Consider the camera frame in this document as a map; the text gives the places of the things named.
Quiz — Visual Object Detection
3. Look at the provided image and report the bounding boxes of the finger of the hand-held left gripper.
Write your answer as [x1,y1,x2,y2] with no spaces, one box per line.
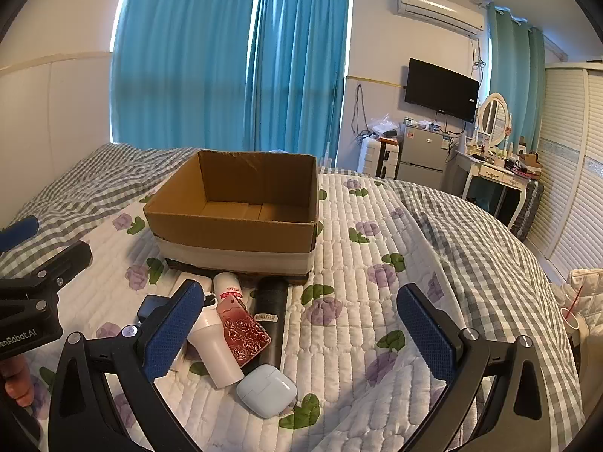
[0,240,93,293]
[0,215,40,253]

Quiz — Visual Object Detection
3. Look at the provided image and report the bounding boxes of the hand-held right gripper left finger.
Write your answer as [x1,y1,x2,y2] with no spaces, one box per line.
[49,279,205,452]

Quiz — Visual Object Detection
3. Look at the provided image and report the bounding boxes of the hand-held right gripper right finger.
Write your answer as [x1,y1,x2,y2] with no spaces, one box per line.
[396,283,554,452]

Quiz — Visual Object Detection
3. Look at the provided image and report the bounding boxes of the dark blue case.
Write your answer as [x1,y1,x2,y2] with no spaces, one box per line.
[136,294,171,327]

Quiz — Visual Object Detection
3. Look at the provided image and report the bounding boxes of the white plastic bottle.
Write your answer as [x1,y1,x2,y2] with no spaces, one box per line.
[187,292,246,391]

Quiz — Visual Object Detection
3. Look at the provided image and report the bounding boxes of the pink rose-patterned card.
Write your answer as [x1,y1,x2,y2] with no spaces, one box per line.
[216,296,274,369]

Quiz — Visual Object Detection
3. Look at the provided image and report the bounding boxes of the white tube with red label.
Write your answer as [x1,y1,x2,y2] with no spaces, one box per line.
[213,272,246,312]

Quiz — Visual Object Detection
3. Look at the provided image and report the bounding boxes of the black cylinder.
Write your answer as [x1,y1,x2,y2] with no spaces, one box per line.
[248,277,289,374]

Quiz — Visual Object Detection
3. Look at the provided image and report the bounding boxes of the light blue earbuds case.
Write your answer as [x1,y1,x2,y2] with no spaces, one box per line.
[236,364,298,419]

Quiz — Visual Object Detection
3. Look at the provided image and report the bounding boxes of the brown cardboard box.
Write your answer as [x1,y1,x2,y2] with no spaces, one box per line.
[142,149,320,287]

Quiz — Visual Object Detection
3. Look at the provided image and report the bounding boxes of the person's left hand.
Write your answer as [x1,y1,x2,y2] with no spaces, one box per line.
[0,355,37,408]

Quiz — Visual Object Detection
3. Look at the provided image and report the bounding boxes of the floral white quilt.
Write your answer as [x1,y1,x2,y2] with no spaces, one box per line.
[47,169,472,452]

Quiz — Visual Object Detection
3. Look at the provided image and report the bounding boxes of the grey checked blanket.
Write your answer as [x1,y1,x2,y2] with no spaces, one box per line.
[0,144,589,452]

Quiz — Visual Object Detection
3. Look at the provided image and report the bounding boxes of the white headboard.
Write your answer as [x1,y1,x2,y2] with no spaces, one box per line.
[0,52,114,227]

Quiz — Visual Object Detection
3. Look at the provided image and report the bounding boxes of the white cup with red straw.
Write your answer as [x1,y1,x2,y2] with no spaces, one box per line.
[560,285,588,336]

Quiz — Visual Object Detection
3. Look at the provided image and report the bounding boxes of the grey checked suitcase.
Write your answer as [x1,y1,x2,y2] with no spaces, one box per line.
[513,178,545,241]

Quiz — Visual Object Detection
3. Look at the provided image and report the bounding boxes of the white quilted bag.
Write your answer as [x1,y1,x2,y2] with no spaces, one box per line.
[551,267,603,340]

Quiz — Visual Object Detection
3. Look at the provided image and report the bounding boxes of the white dressing table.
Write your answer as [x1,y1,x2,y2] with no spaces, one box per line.
[455,144,534,231]

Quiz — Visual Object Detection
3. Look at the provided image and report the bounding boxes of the grey small fridge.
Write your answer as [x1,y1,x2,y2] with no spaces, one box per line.
[396,125,454,192]

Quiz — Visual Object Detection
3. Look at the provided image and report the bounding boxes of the white suitcase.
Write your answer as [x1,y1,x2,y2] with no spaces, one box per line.
[360,136,401,180]

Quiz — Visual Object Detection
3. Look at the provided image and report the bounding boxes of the clear plastic bag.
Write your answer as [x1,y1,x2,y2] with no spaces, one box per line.
[370,114,401,139]

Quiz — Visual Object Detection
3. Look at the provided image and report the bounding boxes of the white louvred wardrobe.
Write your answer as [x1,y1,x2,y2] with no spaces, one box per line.
[520,61,603,283]

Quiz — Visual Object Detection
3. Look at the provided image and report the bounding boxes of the oval vanity mirror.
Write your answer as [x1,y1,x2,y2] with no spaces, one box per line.
[476,93,512,145]

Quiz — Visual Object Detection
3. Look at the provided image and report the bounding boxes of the wide blue curtain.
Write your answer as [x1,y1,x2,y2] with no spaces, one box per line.
[109,0,265,152]

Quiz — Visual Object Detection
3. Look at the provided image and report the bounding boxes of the teal curtain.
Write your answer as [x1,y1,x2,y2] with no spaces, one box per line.
[485,2,547,151]

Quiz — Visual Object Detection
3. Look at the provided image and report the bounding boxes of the narrow blue curtain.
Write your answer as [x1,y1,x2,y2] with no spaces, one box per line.
[242,0,352,168]

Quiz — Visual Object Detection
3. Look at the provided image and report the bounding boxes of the white air conditioner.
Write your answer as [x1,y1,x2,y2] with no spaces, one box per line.
[396,0,486,37]

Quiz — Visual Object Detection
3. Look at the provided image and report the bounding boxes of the dark wall cables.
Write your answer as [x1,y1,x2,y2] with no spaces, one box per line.
[351,85,374,143]

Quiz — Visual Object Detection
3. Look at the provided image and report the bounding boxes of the black wall television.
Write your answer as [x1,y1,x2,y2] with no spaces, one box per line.
[404,58,480,123]

